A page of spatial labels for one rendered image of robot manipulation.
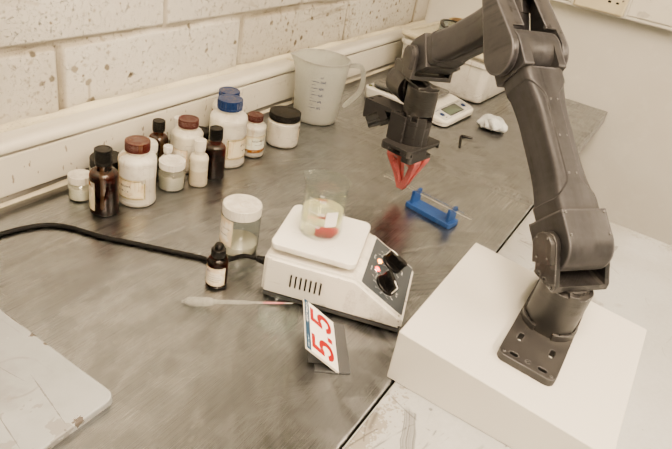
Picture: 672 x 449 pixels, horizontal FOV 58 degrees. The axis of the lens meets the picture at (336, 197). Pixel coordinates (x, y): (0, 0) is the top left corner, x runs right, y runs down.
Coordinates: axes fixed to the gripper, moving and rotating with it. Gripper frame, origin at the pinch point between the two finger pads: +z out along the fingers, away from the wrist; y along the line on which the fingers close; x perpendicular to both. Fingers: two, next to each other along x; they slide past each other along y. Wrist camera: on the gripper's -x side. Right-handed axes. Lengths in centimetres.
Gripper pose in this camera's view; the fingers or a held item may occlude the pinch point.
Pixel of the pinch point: (401, 184)
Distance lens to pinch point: 116.6
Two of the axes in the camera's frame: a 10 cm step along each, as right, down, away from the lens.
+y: -6.6, 2.6, -7.0
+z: -1.5, 8.7, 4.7
